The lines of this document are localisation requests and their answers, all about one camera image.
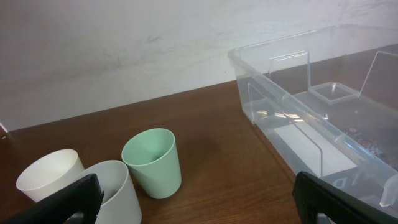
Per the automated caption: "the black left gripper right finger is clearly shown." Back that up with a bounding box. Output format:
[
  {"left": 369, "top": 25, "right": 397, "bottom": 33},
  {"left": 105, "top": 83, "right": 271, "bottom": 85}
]
[{"left": 292, "top": 171, "right": 397, "bottom": 224}]

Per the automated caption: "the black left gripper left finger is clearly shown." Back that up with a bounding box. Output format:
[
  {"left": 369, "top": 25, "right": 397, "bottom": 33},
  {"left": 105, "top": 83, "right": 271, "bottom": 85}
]
[{"left": 1, "top": 174, "right": 104, "bottom": 224}]

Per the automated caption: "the light grey plastic cup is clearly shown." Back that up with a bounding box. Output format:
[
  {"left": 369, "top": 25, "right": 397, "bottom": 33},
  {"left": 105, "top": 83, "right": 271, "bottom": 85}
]
[{"left": 78, "top": 160, "right": 142, "bottom": 224}]

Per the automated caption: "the cream white plastic cup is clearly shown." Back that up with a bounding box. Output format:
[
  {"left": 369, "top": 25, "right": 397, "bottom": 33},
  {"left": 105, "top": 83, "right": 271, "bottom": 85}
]
[{"left": 16, "top": 149, "right": 85, "bottom": 202}]

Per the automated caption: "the mint green plastic cup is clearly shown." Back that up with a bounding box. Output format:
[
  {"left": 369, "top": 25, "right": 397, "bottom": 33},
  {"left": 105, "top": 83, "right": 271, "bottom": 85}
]
[{"left": 121, "top": 128, "right": 182, "bottom": 199}]

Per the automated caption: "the clear plastic storage container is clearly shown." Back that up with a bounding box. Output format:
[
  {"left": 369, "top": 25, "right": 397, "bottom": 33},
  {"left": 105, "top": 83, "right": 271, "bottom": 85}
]
[{"left": 228, "top": 24, "right": 397, "bottom": 217}]

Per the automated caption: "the white paper label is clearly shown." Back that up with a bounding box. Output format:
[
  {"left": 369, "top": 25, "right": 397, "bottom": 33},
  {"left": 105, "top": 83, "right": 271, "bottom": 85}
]
[{"left": 274, "top": 121, "right": 357, "bottom": 177}]

